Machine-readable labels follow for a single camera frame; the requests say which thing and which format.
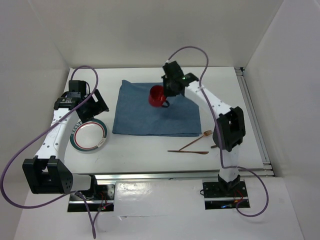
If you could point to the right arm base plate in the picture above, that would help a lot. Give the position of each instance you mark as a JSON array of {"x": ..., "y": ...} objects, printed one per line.
[{"x": 215, "y": 198}]

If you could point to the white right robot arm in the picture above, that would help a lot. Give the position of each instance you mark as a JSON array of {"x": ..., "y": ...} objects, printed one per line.
[{"x": 229, "y": 123}]

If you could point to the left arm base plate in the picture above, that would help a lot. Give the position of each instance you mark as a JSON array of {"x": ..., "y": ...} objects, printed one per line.
[{"x": 99, "y": 198}]

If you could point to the copper knife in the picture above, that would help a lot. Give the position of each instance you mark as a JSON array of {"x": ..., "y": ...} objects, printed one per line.
[{"x": 189, "y": 152}]

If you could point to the aluminium front table rail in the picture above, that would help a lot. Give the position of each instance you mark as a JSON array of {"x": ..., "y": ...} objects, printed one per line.
[{"x": 148, "y": 176}]

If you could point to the copper fork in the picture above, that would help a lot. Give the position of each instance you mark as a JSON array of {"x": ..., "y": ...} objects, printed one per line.
[{"x": 205, "y": 134}]

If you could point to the white plate green red rim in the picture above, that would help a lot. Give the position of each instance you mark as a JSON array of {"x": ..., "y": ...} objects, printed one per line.
[{"x": 89, "y": 136}]

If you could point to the red mug black handle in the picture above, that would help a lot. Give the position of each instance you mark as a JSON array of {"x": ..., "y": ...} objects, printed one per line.
[{"x": 157, "y": 98}]

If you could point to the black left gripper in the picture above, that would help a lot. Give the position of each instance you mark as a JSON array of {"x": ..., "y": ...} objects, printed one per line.
[{"x": 98, "y": 106}]

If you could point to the aluminium right side rail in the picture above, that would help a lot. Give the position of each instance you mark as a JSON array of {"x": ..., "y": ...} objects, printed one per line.
[{"x": 267, "y": 165}]

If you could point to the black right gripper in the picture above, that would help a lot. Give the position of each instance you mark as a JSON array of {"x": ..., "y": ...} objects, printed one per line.
[{"x": 166, "y": 93}]

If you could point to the blue cloth napkin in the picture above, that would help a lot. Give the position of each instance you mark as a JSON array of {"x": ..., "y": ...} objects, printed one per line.
[{"x": 135, "y": 116}]

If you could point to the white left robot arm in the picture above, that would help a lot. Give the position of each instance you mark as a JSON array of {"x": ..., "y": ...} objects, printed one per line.
[{"x": 73, "y": 123}]

